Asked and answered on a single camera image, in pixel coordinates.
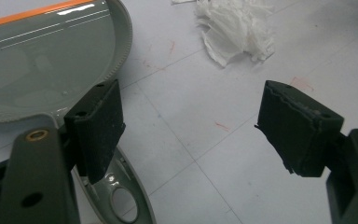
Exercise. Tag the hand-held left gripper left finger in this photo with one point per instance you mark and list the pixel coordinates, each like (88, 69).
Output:
(96, 130)

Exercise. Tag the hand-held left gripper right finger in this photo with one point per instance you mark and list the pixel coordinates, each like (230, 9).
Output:
(295, 130)

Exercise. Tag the grey dustpan with orange edge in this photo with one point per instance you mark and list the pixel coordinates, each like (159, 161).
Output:
(43, 62)

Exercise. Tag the white paper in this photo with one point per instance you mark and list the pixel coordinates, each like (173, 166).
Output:
(236, 31)

